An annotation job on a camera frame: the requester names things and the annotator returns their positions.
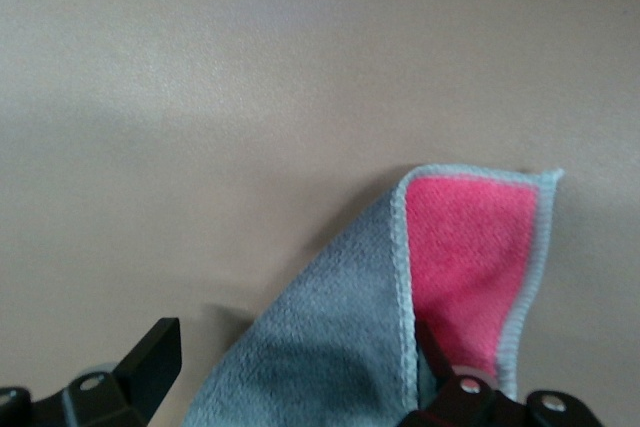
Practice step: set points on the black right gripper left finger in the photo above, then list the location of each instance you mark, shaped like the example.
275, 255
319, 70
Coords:
125, 397

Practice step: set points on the grey and pink microfibre towel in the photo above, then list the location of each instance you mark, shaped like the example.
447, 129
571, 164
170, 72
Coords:
325, 347

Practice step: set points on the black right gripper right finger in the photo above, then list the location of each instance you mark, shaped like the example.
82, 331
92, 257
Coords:
475, 407

